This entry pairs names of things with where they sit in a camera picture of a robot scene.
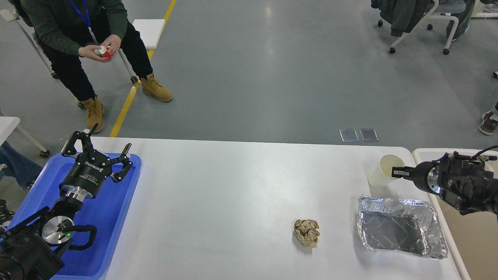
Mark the crumpled brown paper ball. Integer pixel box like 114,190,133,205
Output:
294,219,320,250

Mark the aluminium foil tray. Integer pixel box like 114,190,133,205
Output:
356,195,449,259

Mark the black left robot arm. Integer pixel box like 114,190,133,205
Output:
1,131,142,280

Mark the person in black trousers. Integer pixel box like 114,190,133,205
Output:
12,0,173,133

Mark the grey rolling chair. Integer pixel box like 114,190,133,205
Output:
0,9,60,80

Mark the white paper cup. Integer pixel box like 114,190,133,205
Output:
368,154,405,189

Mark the beige plastic bin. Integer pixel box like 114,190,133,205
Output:
412,148,498,280

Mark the white side table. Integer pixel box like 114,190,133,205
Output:
0,114,51,158

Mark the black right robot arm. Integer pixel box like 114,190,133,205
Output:
391,145,498,215

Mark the person in green jeans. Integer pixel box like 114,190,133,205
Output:
478,103,498,135

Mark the blue plastic tray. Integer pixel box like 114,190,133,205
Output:
10,154,142,280

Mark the blue jeans leg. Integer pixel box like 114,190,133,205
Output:
0,141,42,190

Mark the colourful puzzle cube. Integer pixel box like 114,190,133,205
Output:
94,46,114,58

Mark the chair with dark jacket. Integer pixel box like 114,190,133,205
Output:
371,0,475,55

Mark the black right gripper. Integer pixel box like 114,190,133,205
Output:
391,161,441,195

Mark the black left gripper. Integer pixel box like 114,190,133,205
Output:
59,123,134,200

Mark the metal floor plate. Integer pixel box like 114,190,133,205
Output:
339,129,359,142
359,129,379,142

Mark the left metal floor plate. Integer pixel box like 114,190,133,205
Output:
339,129,359,142

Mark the right metal floor plate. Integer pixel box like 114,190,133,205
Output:
359,129,379,142

